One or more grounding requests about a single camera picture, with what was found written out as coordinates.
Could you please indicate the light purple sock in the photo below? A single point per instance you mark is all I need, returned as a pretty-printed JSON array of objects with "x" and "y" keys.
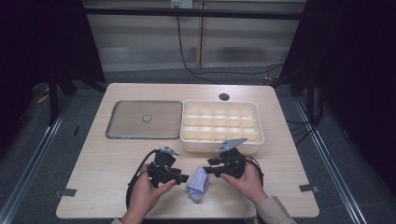
[{"x": 197, "y": 185}]

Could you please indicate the yellow floor item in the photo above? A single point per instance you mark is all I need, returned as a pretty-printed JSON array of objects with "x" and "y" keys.
[{"x": 43, "y": 99}]

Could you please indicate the grey tape piece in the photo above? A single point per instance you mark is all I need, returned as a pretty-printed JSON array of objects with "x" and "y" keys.
[
  {"x": 67, "y": 192},
  {"x": 308, "y": 188}
]

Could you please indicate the black horizontal bar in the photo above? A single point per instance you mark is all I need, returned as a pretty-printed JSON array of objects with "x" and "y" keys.
[{"x": 186, "y": 13}]

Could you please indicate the brown square tray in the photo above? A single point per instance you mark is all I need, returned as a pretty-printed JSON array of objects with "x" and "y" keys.
[{"x": 130, "y": 119}]

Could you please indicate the metal floor rail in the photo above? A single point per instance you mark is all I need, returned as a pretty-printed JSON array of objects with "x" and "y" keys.
[
  {"x": 31, "y": 161},
  {"x": 330, "y": 161}
]

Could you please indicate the person's left hand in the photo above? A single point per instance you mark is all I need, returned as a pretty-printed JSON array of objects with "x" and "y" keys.
[{"x": 143, "y": 196}]

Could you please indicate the white wall socket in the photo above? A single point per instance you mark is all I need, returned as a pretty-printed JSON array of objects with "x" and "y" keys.
[{"x": 182, "y": 3}]

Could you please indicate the dark curtain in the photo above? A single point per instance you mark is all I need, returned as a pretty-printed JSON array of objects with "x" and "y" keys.
[
  {"x": 358, "y": 77},
  {"x": 37, "y": 46}
]

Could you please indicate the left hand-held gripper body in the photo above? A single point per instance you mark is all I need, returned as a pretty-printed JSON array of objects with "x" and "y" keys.
[{"x": 162, "y": 171}]

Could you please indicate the person's right hand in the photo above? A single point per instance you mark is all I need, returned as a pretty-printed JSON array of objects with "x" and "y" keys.
[{"x": 249, "y": 183}]

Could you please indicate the black metal stand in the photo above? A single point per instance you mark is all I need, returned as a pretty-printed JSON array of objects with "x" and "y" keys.
[{"x": 53, "y": 102}]

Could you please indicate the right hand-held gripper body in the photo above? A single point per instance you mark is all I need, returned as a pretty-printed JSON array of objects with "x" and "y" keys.
[{"x": 235, "y": 163}]

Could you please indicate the white divided storage box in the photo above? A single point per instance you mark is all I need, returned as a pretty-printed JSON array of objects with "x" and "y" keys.
[{"x": 214, "y": 123}]

